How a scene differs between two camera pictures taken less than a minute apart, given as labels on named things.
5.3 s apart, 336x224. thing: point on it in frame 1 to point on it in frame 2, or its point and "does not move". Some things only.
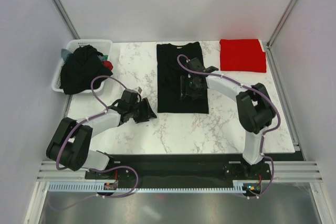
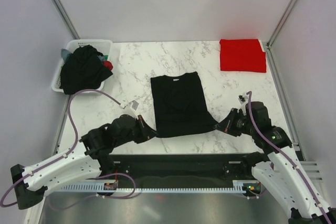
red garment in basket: [108, 64] does not move
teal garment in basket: [65, 54] does not move
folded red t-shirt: [242, 55] does not move
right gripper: [196, 94] to [226, 125]
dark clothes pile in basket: [80, 67] does not move
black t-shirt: [169, 78] to [179, 106]
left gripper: [147, 113] to [146, 132]
